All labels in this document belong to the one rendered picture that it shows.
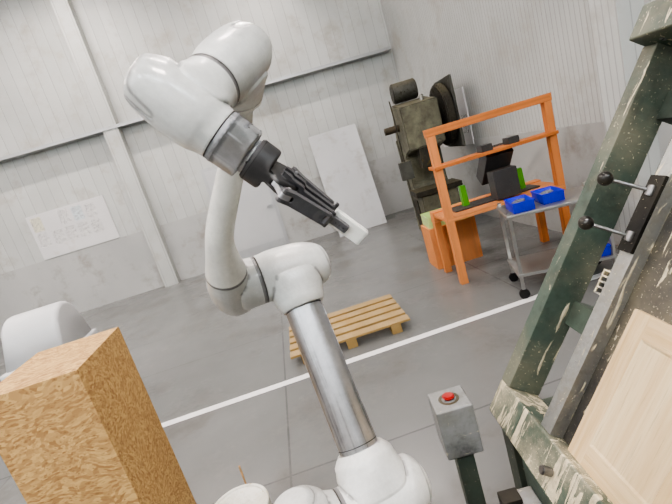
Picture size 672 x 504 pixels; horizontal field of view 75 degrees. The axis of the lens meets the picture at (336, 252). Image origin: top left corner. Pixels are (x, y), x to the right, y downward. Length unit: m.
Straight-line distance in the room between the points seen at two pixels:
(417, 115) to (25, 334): 5.40
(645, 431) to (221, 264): 1.00
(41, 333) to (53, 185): 6.78
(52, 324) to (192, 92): 3.66
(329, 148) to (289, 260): 8.45
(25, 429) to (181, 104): 1.83
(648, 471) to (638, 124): 0.92
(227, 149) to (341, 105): 9.33
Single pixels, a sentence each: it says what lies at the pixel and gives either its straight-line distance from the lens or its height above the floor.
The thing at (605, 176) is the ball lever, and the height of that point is 1.54.
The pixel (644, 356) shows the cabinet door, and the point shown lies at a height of 1.15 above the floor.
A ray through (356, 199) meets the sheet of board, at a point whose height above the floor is 0.64.
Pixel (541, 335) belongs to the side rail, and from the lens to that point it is 1.55.
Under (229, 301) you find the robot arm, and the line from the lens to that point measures 1.11.
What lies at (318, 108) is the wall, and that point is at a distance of 9.93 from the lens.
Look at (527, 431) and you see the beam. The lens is 1.48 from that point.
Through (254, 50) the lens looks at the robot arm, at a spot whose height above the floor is 1.99.
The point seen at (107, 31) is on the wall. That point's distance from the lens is 10.63.
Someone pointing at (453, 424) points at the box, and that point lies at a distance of 1.52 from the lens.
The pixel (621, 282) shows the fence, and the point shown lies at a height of 1.28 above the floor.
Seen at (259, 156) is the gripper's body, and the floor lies 1.82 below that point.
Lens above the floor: 1.80
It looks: 13 degrees down
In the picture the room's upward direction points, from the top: 17 degrees counter-clockwise
